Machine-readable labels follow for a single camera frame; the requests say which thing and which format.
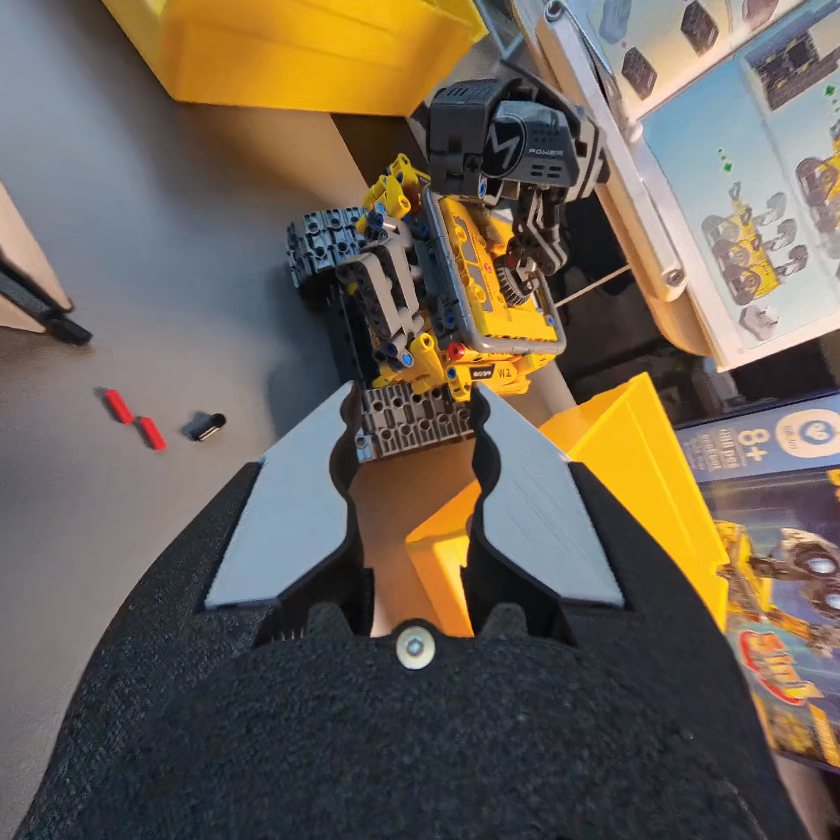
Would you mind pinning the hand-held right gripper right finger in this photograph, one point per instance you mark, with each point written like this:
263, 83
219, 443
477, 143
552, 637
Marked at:
544, 525

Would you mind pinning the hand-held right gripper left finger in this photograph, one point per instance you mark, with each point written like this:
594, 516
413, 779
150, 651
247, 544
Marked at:
289, 525

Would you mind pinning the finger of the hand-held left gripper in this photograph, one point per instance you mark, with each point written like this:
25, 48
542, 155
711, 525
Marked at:
19, 315
26, 249

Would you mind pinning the yellow tracked toy robot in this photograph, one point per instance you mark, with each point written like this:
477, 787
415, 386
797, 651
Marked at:
472, 275

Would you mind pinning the yellow storage bin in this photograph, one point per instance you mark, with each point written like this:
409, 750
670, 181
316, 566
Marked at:
295, 52
643, 459

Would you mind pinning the black brick connector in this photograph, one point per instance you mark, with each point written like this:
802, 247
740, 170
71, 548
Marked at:
203, 426

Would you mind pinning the red brick pin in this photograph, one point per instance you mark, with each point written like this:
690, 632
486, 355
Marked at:
119, 405
151, 433

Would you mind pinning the robot kit box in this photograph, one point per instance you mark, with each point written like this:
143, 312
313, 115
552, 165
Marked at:
774, 558

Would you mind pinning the white book stand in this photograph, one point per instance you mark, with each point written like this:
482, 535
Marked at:
643, 216

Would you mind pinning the building instruction booklet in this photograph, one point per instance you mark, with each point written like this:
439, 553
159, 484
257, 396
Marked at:
741, 164

